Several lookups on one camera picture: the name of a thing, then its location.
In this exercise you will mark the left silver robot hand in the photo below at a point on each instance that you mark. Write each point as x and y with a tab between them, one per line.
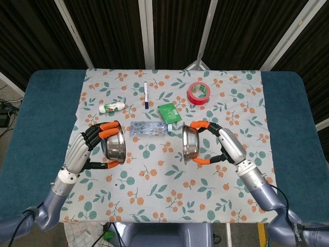
77	154

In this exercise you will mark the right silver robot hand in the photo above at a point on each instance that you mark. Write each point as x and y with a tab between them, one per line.
232	145

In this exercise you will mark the round metal bowl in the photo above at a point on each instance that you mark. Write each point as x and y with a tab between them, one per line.
191	146
115	149

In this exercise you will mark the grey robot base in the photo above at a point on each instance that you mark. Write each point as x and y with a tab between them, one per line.
167	235

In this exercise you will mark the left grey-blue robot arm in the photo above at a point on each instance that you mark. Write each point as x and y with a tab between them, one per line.
55	203

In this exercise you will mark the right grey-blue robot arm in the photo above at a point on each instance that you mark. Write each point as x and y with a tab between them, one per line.
264	190

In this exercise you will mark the teal padded table cover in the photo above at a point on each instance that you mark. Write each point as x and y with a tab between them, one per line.
46	115

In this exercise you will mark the small white yogurt bottle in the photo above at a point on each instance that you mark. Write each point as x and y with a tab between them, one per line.
111	107

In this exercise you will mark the red tape roll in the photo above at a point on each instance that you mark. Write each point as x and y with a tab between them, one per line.
196	99

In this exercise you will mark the green sachet packet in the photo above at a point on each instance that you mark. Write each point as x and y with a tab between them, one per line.
169	112

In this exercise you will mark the clear plastic water bottle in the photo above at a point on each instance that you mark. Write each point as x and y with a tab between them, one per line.
149	128

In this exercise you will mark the small green object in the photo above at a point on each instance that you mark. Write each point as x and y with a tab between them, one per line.
108	235

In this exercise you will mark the floral printed tablecloth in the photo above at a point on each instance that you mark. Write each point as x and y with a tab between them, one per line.
164	200

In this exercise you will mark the grey metal stand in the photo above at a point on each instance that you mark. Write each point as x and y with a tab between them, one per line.
197	64

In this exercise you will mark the white table leg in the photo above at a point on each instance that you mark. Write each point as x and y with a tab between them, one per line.
228	235

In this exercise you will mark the white marker blue cap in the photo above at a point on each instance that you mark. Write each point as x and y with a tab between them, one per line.
146	95

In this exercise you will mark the dark folding partition screen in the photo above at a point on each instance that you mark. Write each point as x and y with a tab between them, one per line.
115	31

